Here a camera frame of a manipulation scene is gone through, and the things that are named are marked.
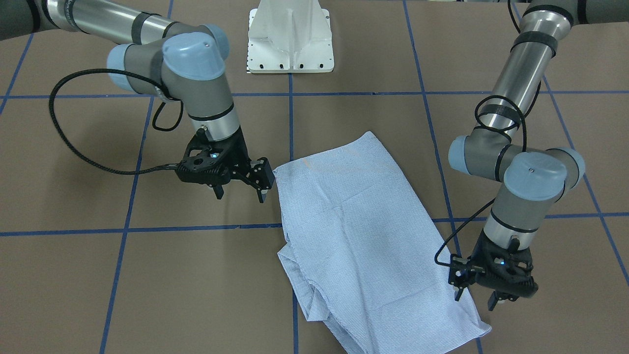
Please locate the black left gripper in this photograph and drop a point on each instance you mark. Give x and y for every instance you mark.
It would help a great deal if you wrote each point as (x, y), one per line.
(480, 257)

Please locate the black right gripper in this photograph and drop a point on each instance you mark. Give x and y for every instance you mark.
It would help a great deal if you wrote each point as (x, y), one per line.
(239, 156)

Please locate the light blue striped shirt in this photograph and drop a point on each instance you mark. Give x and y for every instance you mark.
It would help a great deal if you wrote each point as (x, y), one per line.
(359, 255)

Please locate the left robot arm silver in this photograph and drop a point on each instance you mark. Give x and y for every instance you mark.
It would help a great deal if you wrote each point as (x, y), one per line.
(497, 149)

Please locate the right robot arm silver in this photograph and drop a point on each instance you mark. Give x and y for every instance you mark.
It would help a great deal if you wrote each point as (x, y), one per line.
(169, 60)

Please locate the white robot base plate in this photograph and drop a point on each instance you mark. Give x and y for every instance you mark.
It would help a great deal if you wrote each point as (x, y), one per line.
(290, 36)

